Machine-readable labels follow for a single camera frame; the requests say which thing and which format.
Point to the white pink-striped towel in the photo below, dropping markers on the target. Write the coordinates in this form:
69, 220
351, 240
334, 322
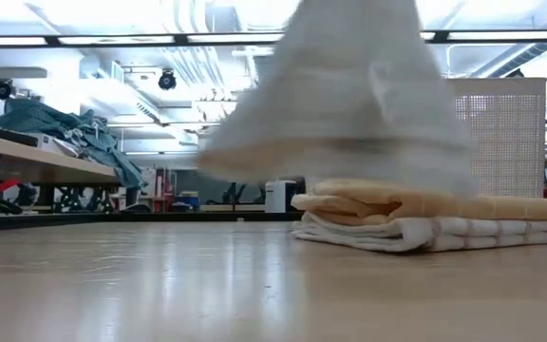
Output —
420, 235

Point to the yellow checked towel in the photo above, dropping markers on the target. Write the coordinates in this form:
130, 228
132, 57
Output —
444, 204

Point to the white digital timer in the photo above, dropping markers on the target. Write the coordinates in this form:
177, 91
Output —
279, 196

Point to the teal cloth pile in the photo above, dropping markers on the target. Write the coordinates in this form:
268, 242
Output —
64, 126

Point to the white box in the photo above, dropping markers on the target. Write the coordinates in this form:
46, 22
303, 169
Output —
57, 145

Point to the wooden workbench with grey legs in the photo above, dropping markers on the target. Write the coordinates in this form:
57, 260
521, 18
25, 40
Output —
41, 166

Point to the white perforated plastic basket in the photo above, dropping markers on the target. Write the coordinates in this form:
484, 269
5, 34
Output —
506, 142

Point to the red clamp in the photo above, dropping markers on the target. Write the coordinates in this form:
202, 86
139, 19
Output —
0, 186

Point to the black aluminium table frame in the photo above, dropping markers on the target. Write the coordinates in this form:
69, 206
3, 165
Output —
112, 219

